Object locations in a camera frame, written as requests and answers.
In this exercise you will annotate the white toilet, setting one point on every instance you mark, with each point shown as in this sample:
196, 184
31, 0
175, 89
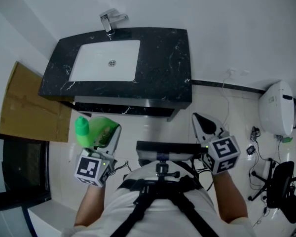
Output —
276, 107

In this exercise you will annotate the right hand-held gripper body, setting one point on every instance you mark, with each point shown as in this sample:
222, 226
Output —
224, 154

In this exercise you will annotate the brown cardboard sheet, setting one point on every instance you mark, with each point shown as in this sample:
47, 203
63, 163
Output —
27, 112

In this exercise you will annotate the small green plastic object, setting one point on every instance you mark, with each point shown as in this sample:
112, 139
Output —
287, 139

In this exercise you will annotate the black marble vanity table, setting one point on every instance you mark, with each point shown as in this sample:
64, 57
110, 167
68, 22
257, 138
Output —
162, 58

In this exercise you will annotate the small black screen device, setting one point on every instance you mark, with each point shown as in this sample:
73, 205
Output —
250, 149

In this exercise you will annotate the chrome faucet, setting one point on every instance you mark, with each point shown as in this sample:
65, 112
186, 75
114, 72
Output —
107, 21

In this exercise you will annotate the black chest harness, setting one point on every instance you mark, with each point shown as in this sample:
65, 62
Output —
160, 194

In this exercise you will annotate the person's left forearm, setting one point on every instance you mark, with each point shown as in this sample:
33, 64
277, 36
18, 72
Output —
90, 206

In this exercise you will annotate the grey plug adapter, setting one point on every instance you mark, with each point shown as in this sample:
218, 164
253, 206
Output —
255, 133
278, 137

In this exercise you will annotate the white rectangular sink basin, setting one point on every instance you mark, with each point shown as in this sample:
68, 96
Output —
96, 65

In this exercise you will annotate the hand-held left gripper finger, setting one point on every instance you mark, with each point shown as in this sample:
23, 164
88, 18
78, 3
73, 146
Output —
114, 139

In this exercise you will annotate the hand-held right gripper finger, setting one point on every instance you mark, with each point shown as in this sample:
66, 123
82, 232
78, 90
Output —
195, 127
219, 132

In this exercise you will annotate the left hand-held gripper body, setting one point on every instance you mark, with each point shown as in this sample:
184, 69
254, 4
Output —
87, 168

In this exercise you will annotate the black chest-mounted monitor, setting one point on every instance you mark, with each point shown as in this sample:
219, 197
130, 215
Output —
170, 149

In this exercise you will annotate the person's right forearm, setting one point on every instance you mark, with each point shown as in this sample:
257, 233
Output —
229, 199

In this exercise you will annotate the person's white shirt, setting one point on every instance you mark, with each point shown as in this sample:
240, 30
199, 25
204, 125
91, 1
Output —
165, 221

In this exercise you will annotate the black office chair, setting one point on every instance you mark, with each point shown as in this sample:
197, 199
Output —
281, 184

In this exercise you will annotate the white rectangular bathtub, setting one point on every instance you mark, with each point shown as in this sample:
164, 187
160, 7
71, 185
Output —
49, 218

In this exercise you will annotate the green plastic bottle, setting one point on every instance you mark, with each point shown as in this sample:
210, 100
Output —
96, 130

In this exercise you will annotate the black framed glass door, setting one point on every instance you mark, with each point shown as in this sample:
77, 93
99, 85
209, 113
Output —
19, 171

